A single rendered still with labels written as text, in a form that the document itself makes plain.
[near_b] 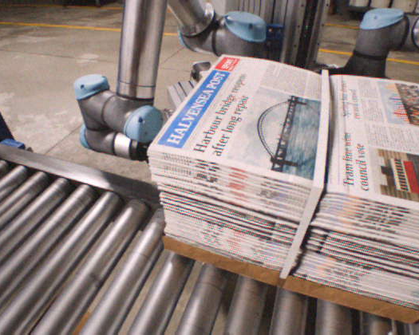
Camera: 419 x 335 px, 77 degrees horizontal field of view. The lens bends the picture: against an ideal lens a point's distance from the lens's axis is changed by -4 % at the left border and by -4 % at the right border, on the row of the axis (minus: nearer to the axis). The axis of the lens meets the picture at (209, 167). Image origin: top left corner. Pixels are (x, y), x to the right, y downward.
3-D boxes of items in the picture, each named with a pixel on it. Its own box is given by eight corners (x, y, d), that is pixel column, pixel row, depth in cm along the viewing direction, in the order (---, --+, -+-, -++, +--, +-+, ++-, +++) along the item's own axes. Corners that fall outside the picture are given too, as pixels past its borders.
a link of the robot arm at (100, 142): (71, 127, 63) (81, 155, 69) (109, 135, 61) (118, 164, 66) (92, 111, 69) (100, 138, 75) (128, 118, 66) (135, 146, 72)
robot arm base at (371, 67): (333, 71, 103) (340, 45, 97) (363, 68, 107) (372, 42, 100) (360, 88, 92) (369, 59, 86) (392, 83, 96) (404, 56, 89)
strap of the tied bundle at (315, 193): (300, 169, 61) (327, 70, 46) (280, 291, 41) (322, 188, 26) (296, 168, 62) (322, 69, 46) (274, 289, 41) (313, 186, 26)
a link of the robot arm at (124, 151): (118, 163, 66) (136, 144, 72) (134, 167, 65) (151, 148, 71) (111, 138, 61) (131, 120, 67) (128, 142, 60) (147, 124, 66)
